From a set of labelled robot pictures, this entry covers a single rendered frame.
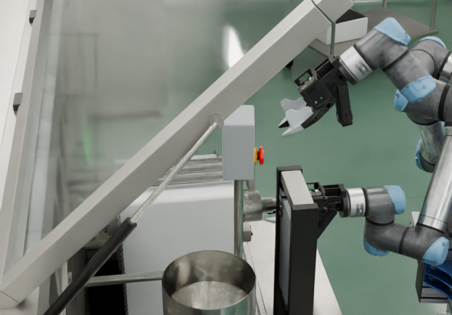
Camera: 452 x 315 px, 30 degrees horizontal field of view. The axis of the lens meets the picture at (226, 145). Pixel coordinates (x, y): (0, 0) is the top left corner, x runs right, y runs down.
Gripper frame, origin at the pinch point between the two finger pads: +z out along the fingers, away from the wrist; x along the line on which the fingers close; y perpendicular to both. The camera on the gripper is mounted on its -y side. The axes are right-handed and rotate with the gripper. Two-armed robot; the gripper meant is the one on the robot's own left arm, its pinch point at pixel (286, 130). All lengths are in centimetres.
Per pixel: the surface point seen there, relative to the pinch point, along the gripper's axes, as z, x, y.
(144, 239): 28, 37, 22
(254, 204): 10.2, 29.2, 7.5
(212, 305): 16, 68, 22
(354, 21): -20, -312, -145
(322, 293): 22.4, 4.8, -41.8
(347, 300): 50, -96, -136
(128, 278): 27, 57, 29
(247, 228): 22.6, 6.6, -10.6
